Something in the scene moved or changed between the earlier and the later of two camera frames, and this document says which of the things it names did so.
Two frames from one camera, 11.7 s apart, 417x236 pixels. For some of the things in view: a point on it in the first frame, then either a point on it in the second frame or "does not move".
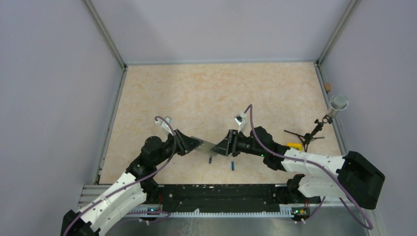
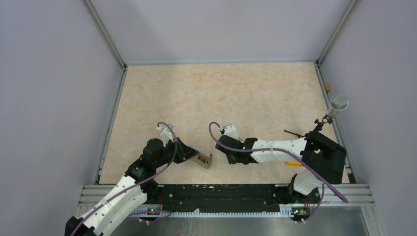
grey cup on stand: [337, 103] does not move
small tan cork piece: [327, 86] does not move
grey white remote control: [205, 147] -> [202, 160]
